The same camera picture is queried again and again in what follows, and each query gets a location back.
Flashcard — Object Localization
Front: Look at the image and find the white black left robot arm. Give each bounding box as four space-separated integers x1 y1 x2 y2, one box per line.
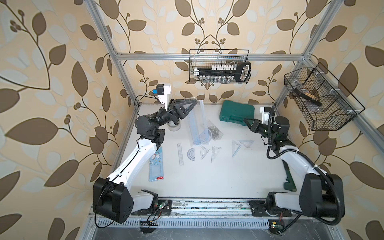
93 98 198 224

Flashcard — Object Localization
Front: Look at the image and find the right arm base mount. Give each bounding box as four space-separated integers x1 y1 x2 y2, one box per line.
249 200 293 217

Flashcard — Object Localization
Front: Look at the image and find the green pipe wrench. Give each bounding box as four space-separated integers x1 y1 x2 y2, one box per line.
282 160 297 192

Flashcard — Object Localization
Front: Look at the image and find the clear triangle ruler small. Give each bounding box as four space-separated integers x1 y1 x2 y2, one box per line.
200 145 209 160

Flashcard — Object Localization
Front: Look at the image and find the clear protractor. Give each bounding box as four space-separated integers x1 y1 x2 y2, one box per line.
187 148 196 161

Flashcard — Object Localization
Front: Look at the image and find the clear triangle ruler long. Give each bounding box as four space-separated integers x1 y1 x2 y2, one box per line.
211 147 222 162

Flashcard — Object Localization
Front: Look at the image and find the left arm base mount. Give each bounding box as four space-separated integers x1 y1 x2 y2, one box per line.
131 198 173 216

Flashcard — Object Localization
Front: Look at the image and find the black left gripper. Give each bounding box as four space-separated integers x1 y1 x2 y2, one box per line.
147 101 193 131

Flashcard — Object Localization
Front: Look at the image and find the black wire basket back wall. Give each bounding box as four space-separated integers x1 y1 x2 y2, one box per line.
188 49 252 85

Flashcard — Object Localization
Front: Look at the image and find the clear straight ruler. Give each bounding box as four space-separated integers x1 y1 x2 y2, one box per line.
177 143 184 166

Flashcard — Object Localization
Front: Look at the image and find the aluminium frame post back left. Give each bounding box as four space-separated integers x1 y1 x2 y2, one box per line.
85 0 138 110

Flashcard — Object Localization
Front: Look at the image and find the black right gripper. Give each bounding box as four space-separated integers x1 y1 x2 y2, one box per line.
243 117 276 141

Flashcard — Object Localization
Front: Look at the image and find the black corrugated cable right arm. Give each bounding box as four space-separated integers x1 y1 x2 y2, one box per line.
266 106 345 235

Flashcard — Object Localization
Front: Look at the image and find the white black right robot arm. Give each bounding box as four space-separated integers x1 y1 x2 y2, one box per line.
244 116 345 226

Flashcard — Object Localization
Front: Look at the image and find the black wire basket right wall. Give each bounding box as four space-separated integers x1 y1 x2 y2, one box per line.
284 63 366 131

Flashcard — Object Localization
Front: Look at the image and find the black socket bit holder set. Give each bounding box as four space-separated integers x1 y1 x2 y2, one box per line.
193 62 252 84

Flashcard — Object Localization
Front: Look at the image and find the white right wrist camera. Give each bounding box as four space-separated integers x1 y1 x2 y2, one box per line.
260 107 272 124

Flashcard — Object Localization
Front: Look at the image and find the aluminium frame post back right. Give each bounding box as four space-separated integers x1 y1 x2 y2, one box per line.
274 0 344 108

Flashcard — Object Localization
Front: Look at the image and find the dark tool in right basket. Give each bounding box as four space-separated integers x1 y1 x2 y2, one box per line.
294 88 323 106

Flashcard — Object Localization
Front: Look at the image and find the green plastic tool case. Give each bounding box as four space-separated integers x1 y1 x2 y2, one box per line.
219 100 255 126

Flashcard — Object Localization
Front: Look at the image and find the blue ruler set pouch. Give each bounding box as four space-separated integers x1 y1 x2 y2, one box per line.
149 147 164 182

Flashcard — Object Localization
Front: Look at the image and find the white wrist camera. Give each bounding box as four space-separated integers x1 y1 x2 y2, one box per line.
153 84 172 110
260 107 272 124

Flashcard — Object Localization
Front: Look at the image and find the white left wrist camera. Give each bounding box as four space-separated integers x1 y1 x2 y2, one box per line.
153 84 172 110

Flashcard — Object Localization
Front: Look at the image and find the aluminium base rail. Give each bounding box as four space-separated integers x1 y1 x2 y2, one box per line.
88 197 337 219

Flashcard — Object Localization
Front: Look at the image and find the aluminium frame post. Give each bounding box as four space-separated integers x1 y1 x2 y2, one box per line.
274 0 344 108
85 0 138 110

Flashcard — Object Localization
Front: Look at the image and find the clear bag of screws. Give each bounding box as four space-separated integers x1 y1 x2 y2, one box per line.
208 120 224 141

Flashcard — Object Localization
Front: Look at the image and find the clear packing tape roll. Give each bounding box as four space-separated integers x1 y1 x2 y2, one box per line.
167 121 181 132

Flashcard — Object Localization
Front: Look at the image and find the black wire basket wall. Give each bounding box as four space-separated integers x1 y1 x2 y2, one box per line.
284 63 366 131
188 49 252 85

